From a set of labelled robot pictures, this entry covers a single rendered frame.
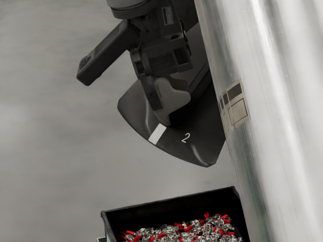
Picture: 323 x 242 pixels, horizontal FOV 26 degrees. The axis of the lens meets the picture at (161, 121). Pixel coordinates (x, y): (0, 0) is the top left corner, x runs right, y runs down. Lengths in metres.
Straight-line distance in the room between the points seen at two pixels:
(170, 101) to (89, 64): 0.13
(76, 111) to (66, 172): 0.46
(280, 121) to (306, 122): 0.01
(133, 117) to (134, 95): 0.04
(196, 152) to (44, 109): 2.12
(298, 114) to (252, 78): 0.03
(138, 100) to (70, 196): 1.47
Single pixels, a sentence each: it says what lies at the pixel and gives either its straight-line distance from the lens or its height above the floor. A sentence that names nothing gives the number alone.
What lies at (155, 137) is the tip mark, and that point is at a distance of 1.09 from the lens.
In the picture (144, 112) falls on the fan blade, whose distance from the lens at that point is 1.12.
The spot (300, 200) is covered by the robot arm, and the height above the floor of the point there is 1.34.
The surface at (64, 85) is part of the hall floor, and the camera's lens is 3.31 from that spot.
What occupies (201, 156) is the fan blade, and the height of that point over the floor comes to 0.96.
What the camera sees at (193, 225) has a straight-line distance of 1.06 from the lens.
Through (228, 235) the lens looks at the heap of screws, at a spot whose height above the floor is 0.85.
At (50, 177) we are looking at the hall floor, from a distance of 2.68.
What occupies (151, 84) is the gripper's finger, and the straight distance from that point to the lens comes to 1.00.
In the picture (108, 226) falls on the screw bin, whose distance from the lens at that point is 1.04.
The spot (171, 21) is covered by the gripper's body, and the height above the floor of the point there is 1.15.
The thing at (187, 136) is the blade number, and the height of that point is 0.97.
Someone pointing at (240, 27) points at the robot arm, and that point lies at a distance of 0.36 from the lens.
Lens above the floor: 1.54
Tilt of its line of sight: 31 degrees down
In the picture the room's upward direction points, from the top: straight up
